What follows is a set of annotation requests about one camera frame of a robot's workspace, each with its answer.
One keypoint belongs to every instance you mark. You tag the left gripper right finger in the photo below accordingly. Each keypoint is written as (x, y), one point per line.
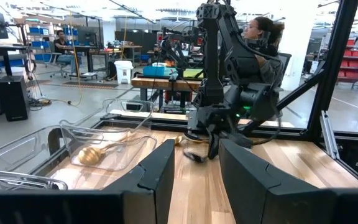
(253, 193)

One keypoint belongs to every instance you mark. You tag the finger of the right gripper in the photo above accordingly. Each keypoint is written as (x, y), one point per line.
(213, 146)
(236, 138)

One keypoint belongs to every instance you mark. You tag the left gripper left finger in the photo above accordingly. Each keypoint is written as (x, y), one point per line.
(148, 193)

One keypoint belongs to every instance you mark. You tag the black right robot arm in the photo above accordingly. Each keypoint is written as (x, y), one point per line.
(211, 62)

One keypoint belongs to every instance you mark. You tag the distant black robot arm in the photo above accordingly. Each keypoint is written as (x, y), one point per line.
(176, 46)

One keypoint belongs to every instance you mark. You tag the clear plastic bin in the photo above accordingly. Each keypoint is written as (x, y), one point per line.
(11, 149)
(120, 155)

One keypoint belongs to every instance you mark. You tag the wooden workbench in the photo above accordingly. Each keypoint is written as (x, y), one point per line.
(166, 83)

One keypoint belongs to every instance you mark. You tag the teal box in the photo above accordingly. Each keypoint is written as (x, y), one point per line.
(157, 70)

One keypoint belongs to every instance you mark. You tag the white trash bin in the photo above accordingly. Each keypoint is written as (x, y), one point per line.
(123, 71)

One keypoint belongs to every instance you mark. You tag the person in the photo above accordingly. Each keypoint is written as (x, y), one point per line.
(261, 29)
(62, 46)

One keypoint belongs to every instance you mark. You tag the red storage bins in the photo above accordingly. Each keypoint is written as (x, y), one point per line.
(353, 62)

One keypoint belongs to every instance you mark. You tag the black computer tower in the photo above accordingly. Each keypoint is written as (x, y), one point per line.
(12, 98)

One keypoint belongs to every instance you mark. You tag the blue storage bins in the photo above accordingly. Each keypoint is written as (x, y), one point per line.
(42, 31)

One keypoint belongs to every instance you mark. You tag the silver bracket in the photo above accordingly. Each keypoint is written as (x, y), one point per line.
(328, 133)

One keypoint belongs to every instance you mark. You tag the black aluminium frame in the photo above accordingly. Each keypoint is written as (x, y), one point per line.
(334, 62)

